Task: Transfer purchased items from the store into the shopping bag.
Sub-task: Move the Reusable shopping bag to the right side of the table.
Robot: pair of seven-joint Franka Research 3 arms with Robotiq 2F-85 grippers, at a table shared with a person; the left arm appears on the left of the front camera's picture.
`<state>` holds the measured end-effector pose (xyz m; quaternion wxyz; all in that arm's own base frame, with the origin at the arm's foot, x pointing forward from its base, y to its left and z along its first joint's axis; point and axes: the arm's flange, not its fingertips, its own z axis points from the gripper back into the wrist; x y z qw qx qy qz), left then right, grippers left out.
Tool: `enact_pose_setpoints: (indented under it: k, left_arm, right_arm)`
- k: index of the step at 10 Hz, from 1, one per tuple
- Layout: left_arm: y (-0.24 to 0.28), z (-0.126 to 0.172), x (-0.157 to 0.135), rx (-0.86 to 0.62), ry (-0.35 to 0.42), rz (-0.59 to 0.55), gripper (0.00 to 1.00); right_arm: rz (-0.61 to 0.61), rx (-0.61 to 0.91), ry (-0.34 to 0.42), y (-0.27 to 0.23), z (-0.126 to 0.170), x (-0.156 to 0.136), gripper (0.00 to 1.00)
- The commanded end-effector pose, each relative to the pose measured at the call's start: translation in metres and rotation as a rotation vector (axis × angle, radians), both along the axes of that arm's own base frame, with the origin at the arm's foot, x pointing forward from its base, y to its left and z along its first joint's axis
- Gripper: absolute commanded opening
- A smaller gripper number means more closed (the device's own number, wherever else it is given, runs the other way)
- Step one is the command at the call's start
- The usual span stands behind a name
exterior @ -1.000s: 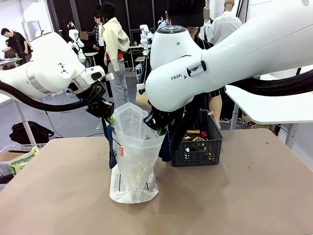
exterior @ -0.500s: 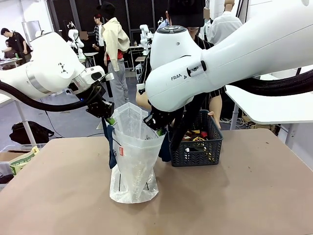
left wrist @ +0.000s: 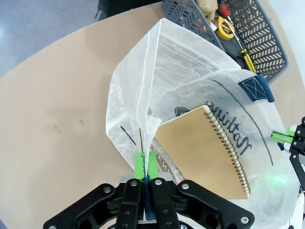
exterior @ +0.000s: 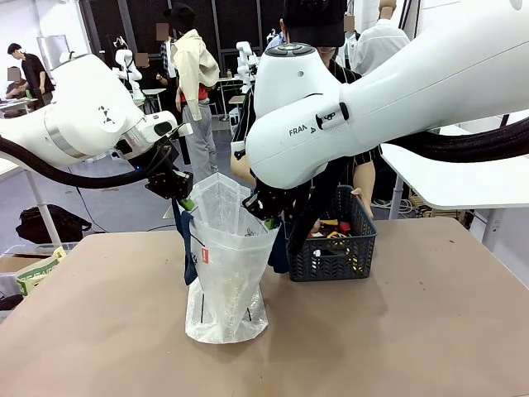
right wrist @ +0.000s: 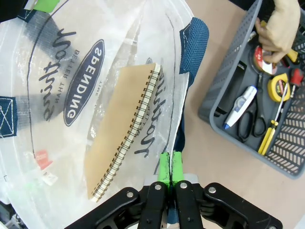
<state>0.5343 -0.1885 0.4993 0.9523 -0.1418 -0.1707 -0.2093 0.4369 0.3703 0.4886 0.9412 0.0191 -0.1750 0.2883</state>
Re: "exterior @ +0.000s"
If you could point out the person left forearm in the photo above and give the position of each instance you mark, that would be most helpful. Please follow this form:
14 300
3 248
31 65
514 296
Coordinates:
363 175

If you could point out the person right forearm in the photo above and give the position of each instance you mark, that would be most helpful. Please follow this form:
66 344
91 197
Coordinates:
239 169

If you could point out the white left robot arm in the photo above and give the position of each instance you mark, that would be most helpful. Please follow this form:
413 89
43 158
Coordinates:
82 111

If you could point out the white translucent shopping bag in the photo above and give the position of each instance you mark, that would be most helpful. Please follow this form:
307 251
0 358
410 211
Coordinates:
223 289

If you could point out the seated background person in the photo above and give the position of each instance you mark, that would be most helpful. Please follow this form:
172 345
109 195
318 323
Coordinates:
16 89

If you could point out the dark grey plastic basket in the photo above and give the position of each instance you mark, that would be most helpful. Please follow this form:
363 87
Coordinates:
330 260

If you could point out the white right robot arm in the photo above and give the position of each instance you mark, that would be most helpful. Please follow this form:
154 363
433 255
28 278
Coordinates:
372 111

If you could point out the yellow packaged item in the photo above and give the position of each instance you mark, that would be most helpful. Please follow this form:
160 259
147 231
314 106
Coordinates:
339 235

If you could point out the person left hand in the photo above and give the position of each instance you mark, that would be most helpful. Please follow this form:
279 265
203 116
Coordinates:
363 198

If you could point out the person in plaid shirt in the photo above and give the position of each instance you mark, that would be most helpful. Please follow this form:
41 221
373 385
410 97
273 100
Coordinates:
167 58

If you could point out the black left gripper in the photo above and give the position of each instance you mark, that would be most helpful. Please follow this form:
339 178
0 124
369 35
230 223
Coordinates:
169 184

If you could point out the person in black shirt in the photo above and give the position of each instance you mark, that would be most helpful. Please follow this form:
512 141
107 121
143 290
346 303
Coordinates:
35 72

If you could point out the white table with slanted leg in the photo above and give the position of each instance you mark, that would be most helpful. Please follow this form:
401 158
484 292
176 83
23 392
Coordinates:
41 202

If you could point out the person in striped shirt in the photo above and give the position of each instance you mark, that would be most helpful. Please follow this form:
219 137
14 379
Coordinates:
343 72

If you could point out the green printed paper bag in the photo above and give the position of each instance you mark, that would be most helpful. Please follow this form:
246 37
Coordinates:
37 273

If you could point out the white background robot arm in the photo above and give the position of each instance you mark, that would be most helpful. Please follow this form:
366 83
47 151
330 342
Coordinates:
132 72
244 62

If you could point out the black duffel bag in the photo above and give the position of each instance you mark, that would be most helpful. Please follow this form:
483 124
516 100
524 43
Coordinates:
49 225

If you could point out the brown cardboard box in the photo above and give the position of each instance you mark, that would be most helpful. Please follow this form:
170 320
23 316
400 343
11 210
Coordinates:
16 262

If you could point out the red snack package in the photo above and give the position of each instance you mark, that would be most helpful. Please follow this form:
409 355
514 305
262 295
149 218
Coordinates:
336 226

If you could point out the large white side table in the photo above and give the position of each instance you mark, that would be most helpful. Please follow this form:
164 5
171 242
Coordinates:
454 186

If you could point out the white board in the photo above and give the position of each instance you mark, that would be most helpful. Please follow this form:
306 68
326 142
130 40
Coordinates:
51 49

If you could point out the wooden pallet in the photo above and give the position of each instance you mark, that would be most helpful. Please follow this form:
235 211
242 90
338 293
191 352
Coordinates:
417 202

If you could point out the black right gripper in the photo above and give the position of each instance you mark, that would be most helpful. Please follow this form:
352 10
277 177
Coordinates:
266 202

